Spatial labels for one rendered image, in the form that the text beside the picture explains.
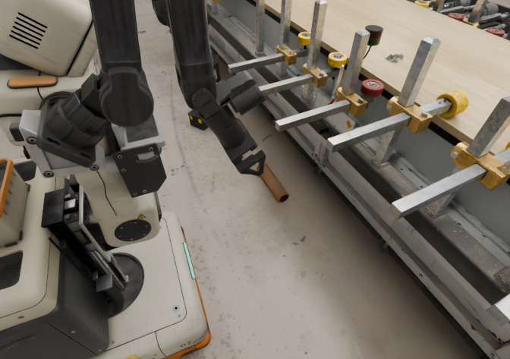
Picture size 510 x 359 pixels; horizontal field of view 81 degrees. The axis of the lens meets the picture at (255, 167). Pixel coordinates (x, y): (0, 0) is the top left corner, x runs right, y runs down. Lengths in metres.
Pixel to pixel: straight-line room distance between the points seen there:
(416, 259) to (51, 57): 1.59
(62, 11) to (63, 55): 0.08
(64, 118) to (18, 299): 0.50
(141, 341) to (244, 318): 0.49
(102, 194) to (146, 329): 0.63
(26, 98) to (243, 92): 0.38
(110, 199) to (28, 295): 0.27
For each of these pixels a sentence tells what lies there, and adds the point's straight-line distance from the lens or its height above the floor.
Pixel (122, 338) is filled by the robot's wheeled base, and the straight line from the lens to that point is 1.36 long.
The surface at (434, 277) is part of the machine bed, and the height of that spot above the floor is 0.17.
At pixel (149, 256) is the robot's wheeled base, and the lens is 1.46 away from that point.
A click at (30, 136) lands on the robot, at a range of 0.59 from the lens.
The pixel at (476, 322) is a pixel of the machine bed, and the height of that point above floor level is 0.17.
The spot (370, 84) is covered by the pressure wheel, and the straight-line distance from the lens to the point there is 1.27.
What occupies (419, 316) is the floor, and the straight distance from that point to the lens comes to 1.76.
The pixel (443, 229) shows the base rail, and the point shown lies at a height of 0.70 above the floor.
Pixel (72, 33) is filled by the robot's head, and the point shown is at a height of 1.30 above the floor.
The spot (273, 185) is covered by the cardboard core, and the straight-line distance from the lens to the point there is 1.90.
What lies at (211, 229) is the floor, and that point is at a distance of 1.81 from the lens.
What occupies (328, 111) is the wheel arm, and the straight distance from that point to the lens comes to 1.17.
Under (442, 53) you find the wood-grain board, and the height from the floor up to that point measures 0.90.
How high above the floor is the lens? 1.51
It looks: 46 degrees down
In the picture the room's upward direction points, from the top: straight up
